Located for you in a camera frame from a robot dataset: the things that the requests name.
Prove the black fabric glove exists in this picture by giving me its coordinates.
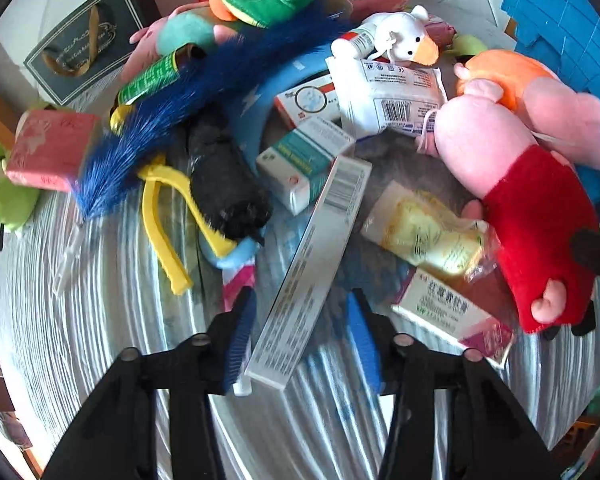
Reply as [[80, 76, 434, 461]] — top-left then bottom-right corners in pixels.
[[186, 114, 274, 242]]

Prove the clear plastic tube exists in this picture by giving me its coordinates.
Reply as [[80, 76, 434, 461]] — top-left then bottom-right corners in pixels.
[[53, 224, 84, 297]]

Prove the brown bottle green label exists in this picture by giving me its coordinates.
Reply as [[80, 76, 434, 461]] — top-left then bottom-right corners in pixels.
[[110, 44, 209, 135]]

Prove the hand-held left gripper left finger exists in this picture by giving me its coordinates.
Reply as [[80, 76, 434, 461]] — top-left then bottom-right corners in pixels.
[[42, 287, 258, 480]]

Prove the pig plush red dress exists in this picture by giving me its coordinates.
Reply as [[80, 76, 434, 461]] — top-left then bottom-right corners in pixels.
[[422, 80, 600, 342]]

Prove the yellow plastic hanger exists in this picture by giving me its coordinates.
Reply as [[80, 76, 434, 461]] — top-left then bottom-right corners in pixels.
[[137, 154, 239, 296]]

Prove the light blue curved plastic piece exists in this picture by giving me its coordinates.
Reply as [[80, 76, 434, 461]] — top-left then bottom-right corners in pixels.
[[199, 54, 342, 272]]

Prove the white duck plush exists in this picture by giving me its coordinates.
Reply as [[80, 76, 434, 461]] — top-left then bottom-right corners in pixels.
[[364, 5, 439, 68]]

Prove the white face mask pack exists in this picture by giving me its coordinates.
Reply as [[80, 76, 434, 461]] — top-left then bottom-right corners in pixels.
[[326, 57, 449, 142]]

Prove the white orange-striped medicine box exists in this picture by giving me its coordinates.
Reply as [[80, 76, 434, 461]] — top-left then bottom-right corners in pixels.
[[273, 73, 340, 129]]

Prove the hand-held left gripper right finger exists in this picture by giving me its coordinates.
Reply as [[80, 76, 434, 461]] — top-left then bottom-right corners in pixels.
[[345, 289, 561, 480]]

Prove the blue feather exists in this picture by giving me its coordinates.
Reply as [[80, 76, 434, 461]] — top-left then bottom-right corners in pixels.
[[74, 14, 355, 222]]

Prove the pig plush orange dress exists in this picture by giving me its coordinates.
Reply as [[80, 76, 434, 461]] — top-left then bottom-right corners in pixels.
[[452, 48, 600, 172]]

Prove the long white barcode box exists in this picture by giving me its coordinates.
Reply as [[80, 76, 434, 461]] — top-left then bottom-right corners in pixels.
[[243, 155, 374, 392]]

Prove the red and white tube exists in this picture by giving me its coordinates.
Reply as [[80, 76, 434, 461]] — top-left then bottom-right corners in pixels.
[[330, 24, 382, 59]]

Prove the blue plastic crate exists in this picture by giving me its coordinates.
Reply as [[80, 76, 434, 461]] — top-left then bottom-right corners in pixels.
[[500, 0, 600, 78]]

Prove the light green frog plush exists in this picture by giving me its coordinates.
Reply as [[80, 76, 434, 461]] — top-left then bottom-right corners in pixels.
[[0, 102, 42, 252]]

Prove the yellow-green small plush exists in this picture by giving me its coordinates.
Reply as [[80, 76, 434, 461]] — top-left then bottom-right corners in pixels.
[[449, 33, 487, 59]]

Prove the white and maroon medicine box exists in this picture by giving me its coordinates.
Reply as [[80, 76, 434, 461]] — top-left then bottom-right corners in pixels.
[[390, 265, 516, 371]]

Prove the teal and white medicine box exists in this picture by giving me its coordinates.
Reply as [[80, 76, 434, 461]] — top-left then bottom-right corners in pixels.
[[256, 115, 357, 217]]

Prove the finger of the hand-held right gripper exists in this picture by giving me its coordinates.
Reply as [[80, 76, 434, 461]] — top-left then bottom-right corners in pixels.
[[569, 228, 600, 287]]

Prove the pink tissue pack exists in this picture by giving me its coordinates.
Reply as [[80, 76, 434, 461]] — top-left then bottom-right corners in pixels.
[[3, 108, 102, 193]]

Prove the pink and teal plush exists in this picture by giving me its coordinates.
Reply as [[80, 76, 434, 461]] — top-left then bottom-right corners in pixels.
[[120, 2, 242, 82]]

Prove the black gift box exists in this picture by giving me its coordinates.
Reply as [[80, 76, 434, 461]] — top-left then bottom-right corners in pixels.
[[23, 0, 150, 107]]

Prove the pink wrapped pack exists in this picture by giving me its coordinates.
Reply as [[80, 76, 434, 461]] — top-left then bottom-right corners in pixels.
[[424, 14, 457, 50]]

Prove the yellow packet in clear bag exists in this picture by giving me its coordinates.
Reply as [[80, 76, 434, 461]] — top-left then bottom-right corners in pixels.
[[361, 181, 502, 282]]

